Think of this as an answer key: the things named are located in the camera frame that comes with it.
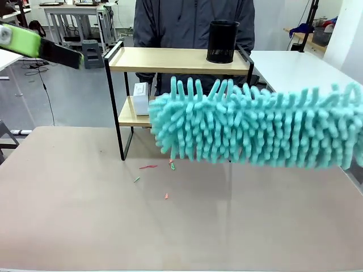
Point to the white plastic box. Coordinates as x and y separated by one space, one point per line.
141 100

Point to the teal chenille duster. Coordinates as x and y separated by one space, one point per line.
255 127

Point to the black backpack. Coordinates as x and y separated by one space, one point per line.
37 27

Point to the grey plastic step stool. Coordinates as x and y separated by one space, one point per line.
93 55

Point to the grey metal desk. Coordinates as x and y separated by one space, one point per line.
76 17

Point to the white side table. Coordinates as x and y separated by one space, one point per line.
8 58

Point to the white power strip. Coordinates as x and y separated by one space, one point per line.
21 132

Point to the dark grey chair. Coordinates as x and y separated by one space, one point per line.
7 141

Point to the person in dark jacket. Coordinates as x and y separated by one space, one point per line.
181 22

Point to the long red paper scrap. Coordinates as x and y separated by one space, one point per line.
148 167

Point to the black mesh pen holder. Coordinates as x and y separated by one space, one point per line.
222 42

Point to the large white table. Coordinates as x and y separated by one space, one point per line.
289 68

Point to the blue cloth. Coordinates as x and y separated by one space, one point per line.
302 29

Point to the wooden bench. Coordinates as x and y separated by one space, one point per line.
307 39

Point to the grey mesh basket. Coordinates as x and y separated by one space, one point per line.
321 36

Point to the black frame wooden shelf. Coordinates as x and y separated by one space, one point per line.
158 61

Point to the black camera stand pole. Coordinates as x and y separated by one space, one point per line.
307 25

